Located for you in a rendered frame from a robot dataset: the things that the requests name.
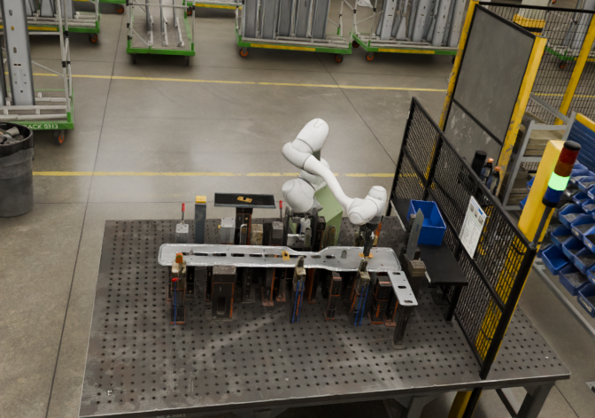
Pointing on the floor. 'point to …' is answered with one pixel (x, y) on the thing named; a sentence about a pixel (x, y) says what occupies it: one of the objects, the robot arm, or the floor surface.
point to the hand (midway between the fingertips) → (367, 250)
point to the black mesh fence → (459, 242)
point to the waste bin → (16, 169)
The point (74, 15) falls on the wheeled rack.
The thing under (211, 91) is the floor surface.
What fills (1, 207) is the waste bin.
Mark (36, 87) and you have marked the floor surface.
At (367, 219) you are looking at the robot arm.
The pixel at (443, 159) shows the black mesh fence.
